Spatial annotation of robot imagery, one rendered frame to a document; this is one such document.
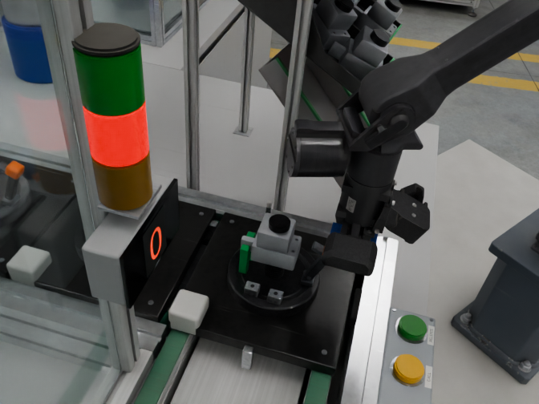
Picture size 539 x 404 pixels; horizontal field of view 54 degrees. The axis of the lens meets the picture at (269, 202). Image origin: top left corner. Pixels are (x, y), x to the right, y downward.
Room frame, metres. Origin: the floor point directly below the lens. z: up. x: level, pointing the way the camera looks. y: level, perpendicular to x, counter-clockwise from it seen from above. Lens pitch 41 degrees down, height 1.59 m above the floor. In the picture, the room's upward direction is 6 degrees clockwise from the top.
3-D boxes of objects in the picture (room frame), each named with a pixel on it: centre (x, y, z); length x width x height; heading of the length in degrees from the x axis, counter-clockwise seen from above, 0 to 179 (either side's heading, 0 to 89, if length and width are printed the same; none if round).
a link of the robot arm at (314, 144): (0.50, -0.08, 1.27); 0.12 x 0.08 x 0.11; 100
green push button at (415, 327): (0.48, -0.23, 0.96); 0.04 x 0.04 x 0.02
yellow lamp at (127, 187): (0.37, 0.14, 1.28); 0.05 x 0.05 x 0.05
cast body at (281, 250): (0.54, -0.01, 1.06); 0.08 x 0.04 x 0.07; 79
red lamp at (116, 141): (0.37, 0.14, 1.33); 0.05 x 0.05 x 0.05
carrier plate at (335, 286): (0.53, -0.02, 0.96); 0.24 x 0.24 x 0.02; 79
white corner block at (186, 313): (0.46, 0.10, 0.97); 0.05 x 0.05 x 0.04; 79
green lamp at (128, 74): (0.37, 0.14, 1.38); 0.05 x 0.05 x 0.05
